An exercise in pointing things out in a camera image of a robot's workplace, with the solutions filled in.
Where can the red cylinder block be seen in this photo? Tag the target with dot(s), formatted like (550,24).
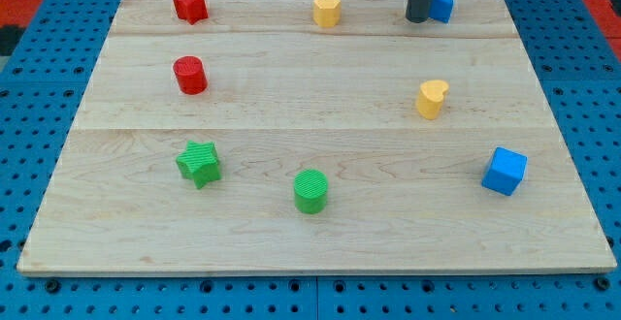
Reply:
(190,75)

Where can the green star block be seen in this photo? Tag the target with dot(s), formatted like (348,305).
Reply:
(199,163)

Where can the wooden board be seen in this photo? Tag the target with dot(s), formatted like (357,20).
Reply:
(285,95)

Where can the blue cube block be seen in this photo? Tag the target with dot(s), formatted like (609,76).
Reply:
(504,171)

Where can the red star block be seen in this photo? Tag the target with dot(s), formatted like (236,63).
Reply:
(191,11)

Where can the yellow heart block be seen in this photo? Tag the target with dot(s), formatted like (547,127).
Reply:
(430,98)

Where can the yellow hexagon block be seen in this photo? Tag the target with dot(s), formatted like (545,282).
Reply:
(326,13)

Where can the green cylinder block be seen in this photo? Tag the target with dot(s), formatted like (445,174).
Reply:
(310,191)

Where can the blue pentagon block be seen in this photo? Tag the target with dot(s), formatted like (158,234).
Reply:
(441,10)

